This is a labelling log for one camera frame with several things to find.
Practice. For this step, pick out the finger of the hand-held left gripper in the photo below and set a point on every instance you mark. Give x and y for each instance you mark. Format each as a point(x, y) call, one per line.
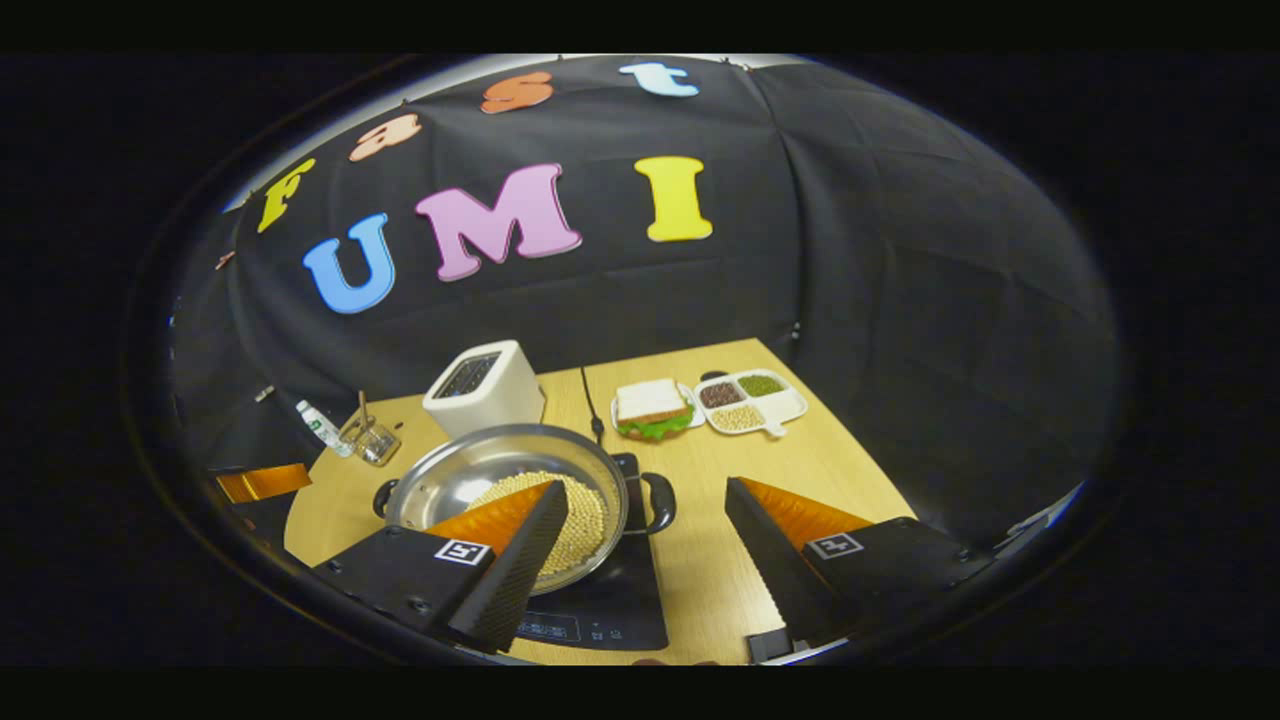
point(265, 483)

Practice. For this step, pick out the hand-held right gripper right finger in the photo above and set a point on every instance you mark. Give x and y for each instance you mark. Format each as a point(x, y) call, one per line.
point(765, 560)

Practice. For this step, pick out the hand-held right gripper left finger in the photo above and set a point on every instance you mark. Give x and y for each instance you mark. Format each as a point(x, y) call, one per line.
point(510, 575)

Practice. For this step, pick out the pile of soybeans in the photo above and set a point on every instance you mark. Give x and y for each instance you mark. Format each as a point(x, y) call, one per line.
point(585, 520)

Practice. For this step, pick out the black induction cooktop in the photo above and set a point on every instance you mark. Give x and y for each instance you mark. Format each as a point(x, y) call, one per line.
point(605, 610)

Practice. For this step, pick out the white drink bottle green label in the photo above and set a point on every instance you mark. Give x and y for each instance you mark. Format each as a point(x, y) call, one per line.
point(322, 428)

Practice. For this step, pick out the white divided dish of beans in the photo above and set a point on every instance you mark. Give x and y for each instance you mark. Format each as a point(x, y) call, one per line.
point(750, 400)

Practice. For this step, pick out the white sandwich plate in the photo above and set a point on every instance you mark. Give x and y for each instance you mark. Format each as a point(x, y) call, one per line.
point(697, 410)

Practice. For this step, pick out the white toaster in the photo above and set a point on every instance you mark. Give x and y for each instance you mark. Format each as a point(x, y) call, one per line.
point(495, 395)

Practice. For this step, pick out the sandwich with lettuce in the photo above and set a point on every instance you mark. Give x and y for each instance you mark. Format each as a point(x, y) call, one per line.
point(650, 405)

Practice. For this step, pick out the pink cloth clip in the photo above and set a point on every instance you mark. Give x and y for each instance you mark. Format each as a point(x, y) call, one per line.
point(226, 260)

